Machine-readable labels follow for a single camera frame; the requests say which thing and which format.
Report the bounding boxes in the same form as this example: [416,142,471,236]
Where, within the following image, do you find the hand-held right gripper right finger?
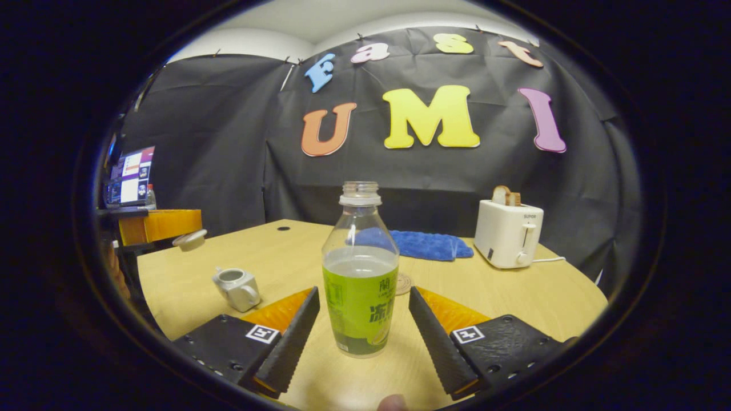
[408,287,577,400]

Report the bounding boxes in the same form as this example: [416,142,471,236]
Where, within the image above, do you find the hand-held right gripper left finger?
[171,287,320,399]

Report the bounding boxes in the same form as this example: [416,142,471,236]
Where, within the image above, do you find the white ceramic teacup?
[212,267,262,313]

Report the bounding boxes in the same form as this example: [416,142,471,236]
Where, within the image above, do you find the green label water bottle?
[322,182,400,358]

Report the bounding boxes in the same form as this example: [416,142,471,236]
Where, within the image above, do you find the computer monitor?
[106,146,156,207]

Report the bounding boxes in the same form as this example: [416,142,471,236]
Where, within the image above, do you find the blue towel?
[347,227,474,262]

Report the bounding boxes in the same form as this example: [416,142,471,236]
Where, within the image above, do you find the black backdrop cloth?
[114,26,643,297]

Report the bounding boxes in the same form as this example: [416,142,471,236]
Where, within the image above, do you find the white toaster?
[474,199,544,269]

